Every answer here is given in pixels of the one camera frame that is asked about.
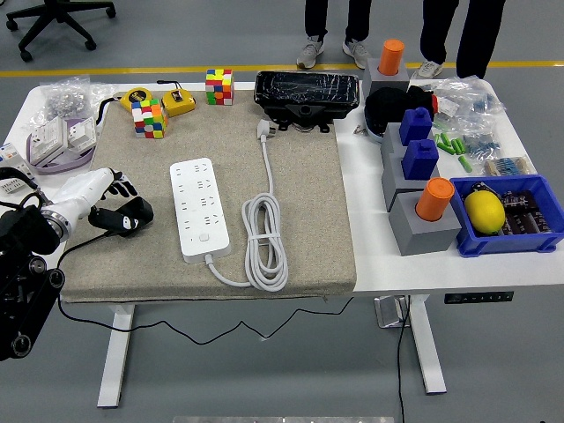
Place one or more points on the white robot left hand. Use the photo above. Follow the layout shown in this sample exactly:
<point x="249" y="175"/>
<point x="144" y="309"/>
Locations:
<point x="81" y="189"/>

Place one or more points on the black power adapter plug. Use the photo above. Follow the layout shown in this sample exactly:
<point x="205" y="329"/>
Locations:
<point x="143" y="211"/>

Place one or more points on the white power strip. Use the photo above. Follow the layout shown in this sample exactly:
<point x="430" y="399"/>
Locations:
<point x="200" y="211"/>

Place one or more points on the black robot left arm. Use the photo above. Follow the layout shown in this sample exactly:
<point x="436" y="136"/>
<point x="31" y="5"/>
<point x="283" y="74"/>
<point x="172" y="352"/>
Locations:
<point x="24" y="273"/>

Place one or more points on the purple plastic tray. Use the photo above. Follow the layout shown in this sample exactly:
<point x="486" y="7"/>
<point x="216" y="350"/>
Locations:
<point x="57" y="167"/>

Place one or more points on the white circuit breaker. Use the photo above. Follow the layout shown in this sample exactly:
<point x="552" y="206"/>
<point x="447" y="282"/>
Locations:
<point x="11" y="158"/>

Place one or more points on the clear bag of screws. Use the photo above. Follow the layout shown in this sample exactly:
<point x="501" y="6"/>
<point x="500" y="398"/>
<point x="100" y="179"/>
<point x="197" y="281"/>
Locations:
<point x="64" y="99"/>

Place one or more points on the multicolour puzzle cube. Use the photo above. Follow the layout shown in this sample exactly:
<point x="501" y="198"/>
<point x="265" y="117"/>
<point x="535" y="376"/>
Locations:
<point x="150" y="119"/>
<point x="219" y="87"/>

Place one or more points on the round yellow tape measure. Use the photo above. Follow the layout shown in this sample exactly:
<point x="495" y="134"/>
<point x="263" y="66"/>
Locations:
<point x="135" y="99"/>

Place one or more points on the square yellow tape measure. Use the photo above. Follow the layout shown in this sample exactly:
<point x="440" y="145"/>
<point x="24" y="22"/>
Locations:
<point x="177" y="103"/>

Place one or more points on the white table leg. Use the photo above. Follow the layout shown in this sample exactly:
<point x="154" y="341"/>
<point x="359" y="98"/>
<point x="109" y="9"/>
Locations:
<point x="112" y="361"/>
<point x="426" y="343"/>

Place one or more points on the black office chair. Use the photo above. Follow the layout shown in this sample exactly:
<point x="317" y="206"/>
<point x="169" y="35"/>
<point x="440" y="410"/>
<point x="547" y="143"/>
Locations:
<point x="59" y="8"/>

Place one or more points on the grey-brown fabric mat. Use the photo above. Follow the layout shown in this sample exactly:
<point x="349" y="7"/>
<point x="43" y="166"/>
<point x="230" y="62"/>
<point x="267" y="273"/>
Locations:
<point x="299" y="198"/>

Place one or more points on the black plastic-wrapped tray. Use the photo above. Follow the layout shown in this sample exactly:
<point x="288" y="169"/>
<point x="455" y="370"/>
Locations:
<point x="306" y="90"/>

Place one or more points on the small metal clip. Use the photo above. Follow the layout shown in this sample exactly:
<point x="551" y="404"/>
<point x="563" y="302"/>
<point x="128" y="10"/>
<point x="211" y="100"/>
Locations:
<point x="359" y="129"/>

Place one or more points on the person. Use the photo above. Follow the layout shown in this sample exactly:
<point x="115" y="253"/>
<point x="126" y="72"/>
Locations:
<point x="476" y="35"/>
<point x="317" y="17"/>

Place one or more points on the grey block with square hole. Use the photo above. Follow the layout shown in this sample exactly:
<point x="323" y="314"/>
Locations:
<point x="392" y="180"/>
<point x="390" y="143"/>

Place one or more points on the grey block with round hole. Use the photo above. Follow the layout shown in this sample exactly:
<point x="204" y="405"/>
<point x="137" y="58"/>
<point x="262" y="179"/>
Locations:
<point x="374" y="81"/>
<point x="423" y="238"/>

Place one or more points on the black cap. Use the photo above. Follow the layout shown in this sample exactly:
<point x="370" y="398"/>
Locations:
<point x="383" y="108"/>

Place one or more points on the silver box under table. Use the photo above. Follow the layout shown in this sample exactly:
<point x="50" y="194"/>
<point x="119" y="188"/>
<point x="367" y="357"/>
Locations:
<point x="390" y="310"/>

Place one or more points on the orange cylinder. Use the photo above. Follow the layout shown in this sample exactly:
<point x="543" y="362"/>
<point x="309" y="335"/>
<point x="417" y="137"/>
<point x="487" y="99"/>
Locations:
<point x="434" y="198"/>
<point x="392" y="55"/>

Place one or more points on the blue square peg block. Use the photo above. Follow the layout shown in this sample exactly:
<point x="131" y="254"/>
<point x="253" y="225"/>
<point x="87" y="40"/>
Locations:
<point x="419" y="161"/>
<point x="415" y="128"/>

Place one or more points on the black fabric bundle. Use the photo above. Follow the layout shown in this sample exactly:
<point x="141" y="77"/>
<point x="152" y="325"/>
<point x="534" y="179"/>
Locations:
<point x="420" y="101"/>

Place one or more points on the green cylinder piece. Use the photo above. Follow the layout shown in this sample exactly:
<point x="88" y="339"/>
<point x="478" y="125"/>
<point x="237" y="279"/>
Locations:
<point x="438" y="141"/>
<point x="454" y="146"/>
<point x="461" y="145"/>
<point x="465" y="164"/>
<point x="446" y="143"/>

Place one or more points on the large clear component bag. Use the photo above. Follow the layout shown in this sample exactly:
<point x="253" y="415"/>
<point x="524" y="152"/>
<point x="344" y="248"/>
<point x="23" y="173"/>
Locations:
<point x="471" y="94"/>

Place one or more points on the small clear bag blue parts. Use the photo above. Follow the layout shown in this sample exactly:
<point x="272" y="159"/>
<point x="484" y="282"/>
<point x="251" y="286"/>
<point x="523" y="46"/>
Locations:
<point x="480" y="143"/>

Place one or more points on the yellow lemon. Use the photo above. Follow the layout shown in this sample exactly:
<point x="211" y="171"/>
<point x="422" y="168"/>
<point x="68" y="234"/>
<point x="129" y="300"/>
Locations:
<point x="484" y="213"/>

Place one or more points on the black table control panel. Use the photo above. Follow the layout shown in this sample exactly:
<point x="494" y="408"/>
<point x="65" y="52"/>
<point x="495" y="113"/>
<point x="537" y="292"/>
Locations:
<point x="478" y="298"/>

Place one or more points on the clear bag of resistors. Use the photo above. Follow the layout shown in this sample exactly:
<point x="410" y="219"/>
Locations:
<point x="506" y="166"/>

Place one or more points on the blue plastic bin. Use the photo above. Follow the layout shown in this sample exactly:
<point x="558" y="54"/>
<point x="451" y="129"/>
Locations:
<point x="506" y="244"/>

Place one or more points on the dark capacitor pile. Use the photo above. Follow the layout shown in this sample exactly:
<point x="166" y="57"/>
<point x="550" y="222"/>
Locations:
<point x="524" y="216"/>

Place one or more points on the white wall socket box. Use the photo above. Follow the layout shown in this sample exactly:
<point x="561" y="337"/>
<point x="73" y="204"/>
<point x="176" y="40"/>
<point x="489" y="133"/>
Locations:
<point x="47" y="138"/>
<point x="81" y="134"/>

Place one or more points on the black mounting bracket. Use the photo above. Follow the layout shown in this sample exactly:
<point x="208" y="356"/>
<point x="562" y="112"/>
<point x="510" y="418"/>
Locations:
<point x="304" y="112"/>

